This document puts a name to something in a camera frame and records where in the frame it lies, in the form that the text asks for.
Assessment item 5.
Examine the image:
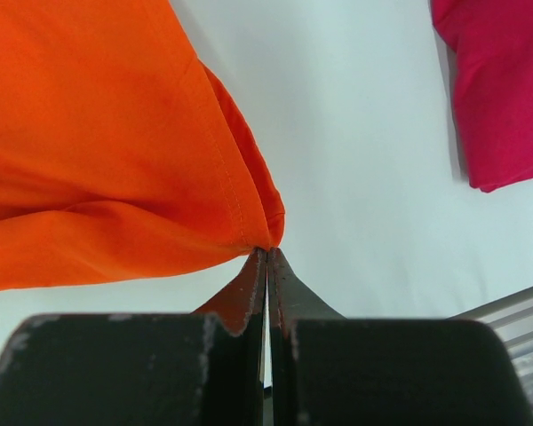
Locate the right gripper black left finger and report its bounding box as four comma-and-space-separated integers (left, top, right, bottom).
0, 249, 267, 425

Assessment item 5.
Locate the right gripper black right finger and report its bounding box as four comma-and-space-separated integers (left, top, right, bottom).
267, 249, 533, 425

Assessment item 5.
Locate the orange t shirt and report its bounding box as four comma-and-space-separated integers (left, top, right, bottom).
0, 1, 285, 291

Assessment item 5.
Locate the folded pink t shirt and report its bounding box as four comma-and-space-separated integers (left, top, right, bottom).
431, 1, 533, 193

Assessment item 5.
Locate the aluminium front rail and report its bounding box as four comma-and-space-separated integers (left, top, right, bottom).
457, 287, 533, 402

